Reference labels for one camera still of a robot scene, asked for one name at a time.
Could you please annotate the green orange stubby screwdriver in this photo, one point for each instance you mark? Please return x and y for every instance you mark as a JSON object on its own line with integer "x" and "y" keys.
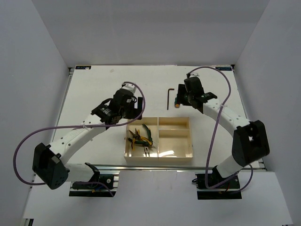
{"x": 176, "y": 105}

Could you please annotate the green side cutters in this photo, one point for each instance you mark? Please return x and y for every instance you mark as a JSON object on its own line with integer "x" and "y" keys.
{"x": 148, "y": 131}

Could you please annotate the left blue corner label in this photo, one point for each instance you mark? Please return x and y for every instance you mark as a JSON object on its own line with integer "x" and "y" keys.
{"x": 83, "y": 67}

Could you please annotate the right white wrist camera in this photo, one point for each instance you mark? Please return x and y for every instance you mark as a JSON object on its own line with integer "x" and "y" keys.
{"x": 189, "y": 75}

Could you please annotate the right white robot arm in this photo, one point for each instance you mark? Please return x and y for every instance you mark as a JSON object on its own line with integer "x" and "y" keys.
{"x": 250, "y": 142}

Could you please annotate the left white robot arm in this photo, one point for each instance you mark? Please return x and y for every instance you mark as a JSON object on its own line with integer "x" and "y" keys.
{"x": 50, "y": 161}

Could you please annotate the right blue corner label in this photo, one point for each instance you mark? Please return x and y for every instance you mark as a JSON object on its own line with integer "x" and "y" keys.
{"x": 224, "y": 68}

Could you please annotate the blue corner label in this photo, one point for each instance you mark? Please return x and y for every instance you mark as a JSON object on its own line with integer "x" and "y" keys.
{"x": 83, "y": 67}
{"x": 224, "y": 68}

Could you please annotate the right brown hex key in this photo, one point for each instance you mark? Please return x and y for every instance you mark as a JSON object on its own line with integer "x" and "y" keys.
{"x": 168, "y": 97}

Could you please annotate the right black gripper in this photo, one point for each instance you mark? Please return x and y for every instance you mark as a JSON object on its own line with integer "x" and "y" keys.
{"x": 182, "y": 90}

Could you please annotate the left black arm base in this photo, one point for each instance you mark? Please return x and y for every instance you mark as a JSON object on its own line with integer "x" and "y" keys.
{"x": 94, "y": 184}

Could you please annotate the yellow needle-nose pliers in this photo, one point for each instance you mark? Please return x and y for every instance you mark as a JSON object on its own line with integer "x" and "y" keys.
{"x": 135, "y": 139}
{"x": 146, "y": 151}

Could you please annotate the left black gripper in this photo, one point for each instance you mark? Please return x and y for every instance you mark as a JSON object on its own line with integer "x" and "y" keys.
{"x": 134, "y": 112}

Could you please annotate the beige three-compartment tray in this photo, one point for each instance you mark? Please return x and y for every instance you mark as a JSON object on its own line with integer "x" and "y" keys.
{"x": 171, "y": 137}

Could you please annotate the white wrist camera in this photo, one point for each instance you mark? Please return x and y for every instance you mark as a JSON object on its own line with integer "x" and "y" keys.
{"x": 129, "y": 87}
{"x": 189, "y": 75}

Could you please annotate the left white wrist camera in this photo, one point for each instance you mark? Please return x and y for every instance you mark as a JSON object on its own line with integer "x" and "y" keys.
{"x": 129, "y": 87}

